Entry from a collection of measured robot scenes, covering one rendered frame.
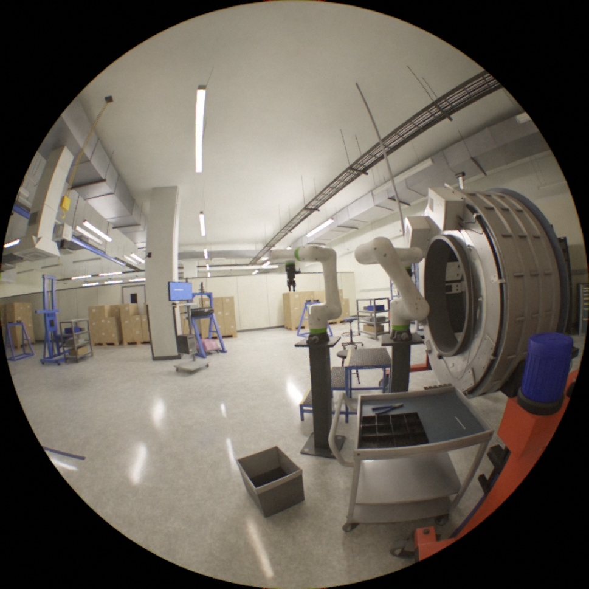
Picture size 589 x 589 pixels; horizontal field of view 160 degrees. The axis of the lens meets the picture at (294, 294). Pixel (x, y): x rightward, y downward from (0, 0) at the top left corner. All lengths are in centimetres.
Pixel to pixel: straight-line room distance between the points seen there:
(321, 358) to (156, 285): 429
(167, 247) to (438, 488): 548
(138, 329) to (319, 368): 680
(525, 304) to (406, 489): 96
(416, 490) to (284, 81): 412
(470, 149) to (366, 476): 490
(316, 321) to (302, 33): 317
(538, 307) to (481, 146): 392
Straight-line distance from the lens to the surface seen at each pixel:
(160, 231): 536
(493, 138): 474
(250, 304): 834
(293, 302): 761
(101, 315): 829
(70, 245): 866
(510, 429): 58
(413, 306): 117
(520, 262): 107
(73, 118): 371
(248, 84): 349
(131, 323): 773
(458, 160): 483
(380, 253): 105
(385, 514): 128
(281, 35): 314
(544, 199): 684
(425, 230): 177
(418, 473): 126
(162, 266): 512
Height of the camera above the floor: 123
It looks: 1 degrees up
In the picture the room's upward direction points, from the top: 4 degrees counter-clockwise
